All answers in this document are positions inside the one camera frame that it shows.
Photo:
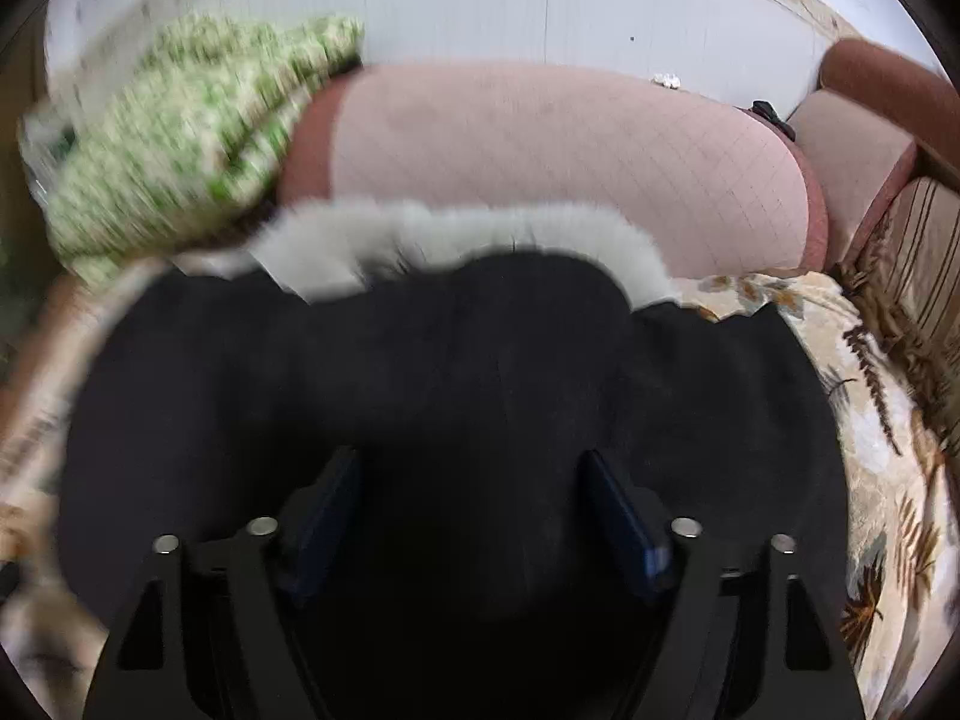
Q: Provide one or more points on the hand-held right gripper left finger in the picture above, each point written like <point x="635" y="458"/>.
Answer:
<point x="330" y="514"/>

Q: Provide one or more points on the small white object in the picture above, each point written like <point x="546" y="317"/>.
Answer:
<point x="666" y="79"/>

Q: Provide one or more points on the striped fringed cushion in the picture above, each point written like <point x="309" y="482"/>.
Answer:
<point x="926" y="240"/>

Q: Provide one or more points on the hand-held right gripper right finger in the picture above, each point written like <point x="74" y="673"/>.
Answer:
<point x="622" y="521"/>

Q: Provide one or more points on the leaf printed blanket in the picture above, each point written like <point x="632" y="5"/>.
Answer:
<point x="877" y="465"/>

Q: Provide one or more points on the green patterned pillow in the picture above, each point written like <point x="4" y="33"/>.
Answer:
<point x="187" y="135"/>

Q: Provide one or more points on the pink sofa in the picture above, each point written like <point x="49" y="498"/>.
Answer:
<point x="562" y="150"/>

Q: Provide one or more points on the small black object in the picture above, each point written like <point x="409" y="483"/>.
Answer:
<point x="772" y="118"/>

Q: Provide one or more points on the black coat with fur collar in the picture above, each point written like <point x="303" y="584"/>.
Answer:
<point x="450" y="360"/>

